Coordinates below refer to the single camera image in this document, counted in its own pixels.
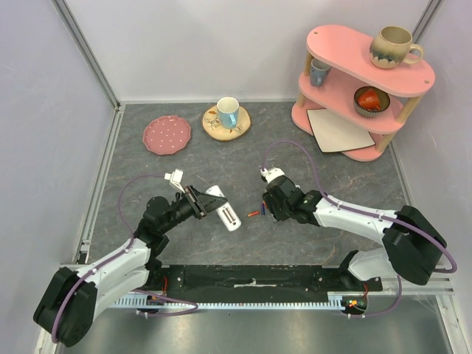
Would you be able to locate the orange red cup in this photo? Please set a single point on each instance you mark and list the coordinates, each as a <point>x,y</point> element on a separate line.
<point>369,100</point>

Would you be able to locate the beige ceramic mug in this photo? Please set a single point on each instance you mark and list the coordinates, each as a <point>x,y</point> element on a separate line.
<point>392,46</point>

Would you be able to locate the light blue cup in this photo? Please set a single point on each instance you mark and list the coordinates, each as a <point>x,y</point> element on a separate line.
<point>228,111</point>

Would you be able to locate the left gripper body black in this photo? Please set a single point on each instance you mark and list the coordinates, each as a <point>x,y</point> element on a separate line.
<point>196,204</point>

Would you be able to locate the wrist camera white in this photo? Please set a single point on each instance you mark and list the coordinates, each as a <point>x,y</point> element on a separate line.
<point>174,179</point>
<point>269,175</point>

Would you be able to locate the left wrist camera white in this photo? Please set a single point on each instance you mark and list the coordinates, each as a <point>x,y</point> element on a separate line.
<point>174,179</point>

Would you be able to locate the pink dotted plate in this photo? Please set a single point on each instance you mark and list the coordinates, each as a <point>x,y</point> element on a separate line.
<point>166,135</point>

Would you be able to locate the white square mat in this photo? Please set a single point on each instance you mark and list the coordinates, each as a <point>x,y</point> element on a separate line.
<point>334,133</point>

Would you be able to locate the beige leaf saucer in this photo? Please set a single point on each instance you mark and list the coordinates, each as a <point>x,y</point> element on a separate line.
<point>213,127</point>

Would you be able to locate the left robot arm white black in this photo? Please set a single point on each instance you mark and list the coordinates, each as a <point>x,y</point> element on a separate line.
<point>73,299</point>

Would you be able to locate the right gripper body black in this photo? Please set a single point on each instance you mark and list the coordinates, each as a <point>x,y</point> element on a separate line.
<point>271,206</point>

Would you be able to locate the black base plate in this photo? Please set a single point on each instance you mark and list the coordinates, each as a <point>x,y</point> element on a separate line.
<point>255,283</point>

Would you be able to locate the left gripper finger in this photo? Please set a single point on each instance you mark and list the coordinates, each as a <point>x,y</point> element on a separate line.
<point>206,198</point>
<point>211,206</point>

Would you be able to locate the pink three-tier shelf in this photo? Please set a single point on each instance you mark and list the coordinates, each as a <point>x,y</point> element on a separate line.
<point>347,52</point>

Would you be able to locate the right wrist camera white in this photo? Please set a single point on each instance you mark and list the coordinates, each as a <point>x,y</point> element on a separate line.
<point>269,175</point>

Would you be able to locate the grey blue mug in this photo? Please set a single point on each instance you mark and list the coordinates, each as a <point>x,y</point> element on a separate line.
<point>318,72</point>

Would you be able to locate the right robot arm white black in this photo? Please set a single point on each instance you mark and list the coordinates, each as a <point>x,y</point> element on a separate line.
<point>409,245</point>

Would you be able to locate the white remote control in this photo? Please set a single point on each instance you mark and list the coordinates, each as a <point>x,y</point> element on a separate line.
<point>225,212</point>

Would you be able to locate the patterned dark bowl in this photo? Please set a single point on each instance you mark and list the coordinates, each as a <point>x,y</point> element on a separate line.
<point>384,102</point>

